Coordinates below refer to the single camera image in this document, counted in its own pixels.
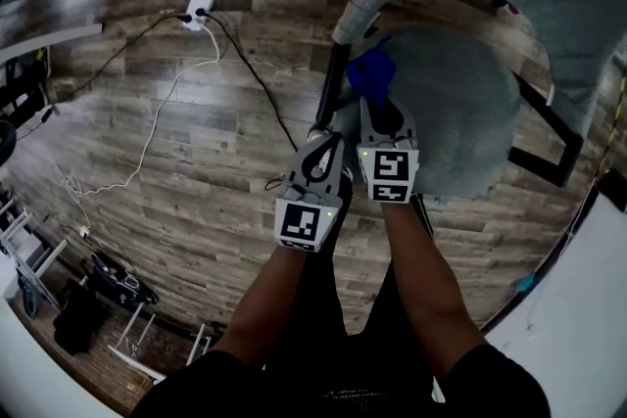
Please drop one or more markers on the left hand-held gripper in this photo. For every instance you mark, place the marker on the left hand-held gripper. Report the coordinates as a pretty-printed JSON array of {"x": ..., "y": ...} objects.
[{"x": 303, "y": 222}]

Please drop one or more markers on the black backpack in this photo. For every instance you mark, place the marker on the black backpack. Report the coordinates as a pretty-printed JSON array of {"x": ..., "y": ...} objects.
[{"x": 6, "y": 142}]

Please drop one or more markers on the yellow-black striped tape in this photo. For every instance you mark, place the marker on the yellow-black striped tape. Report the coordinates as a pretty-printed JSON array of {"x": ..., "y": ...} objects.
[{"x": 612, "y": 132}]

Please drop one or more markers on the person's left forearm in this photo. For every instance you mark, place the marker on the person's left forearm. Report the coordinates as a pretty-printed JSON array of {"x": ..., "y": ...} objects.
[{"x": 259, "y": 308}]

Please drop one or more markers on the white table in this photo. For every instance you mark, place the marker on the white table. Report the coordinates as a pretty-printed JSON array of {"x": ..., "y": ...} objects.
[{"x": 578, "y": 318}]

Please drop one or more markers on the blue wiping cloth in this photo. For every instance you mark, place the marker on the blue wiping cloth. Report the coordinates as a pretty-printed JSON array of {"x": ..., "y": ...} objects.
[{"x": 370, "y": 73}]

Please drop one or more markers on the black bag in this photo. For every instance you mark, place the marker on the black bag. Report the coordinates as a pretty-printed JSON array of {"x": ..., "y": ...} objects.
[{"x": 78, "y": 323}]

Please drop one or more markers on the person's black printed shirt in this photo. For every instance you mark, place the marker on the person's black printed shirt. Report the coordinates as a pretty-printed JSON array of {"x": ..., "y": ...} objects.
[{"x": 343, "y": 401}]

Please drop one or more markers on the small teal object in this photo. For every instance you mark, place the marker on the small teal object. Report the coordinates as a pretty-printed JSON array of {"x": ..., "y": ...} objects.
[{"x": 526, "y": 284}]

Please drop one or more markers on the person's black trousers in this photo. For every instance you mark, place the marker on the person's black trousers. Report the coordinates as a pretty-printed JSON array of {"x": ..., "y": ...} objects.
[{"x": 318, "y": 289}]

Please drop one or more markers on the grey upholstered chair seat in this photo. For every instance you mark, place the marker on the grey upholstered chair seat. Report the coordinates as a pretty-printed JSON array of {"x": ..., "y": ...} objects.
[{"x": 455, "y": 112}]

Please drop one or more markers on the small white power strip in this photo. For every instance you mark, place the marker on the small white power strip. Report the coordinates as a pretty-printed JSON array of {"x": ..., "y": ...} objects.
[{"x": 84, "y": 233}]

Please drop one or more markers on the black pouch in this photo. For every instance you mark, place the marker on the black pouch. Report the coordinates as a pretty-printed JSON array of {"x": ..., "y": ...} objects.
[{"x": 614, "y": 191}]

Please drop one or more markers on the white stool frame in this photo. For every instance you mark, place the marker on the white stool frame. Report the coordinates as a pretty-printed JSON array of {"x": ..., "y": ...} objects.
[{"x": 29, "y": 259}]

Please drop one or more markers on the white folding frame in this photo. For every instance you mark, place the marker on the white folding frame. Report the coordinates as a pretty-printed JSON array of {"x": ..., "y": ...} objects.
[{"x": 132, "y": 347}]

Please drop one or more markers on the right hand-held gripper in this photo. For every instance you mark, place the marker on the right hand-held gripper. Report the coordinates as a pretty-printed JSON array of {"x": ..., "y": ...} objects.
[{"x": 389, "y": 171}]

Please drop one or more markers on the person's white left shoe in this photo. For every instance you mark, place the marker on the person's white left shoe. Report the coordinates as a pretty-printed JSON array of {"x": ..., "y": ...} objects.
[{"x": 318, "y": 128}]

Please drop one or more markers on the person's right forearm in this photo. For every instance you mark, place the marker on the person's right forearm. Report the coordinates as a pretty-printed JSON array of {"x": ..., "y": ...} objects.
[{"x": 426, "y": 289}]

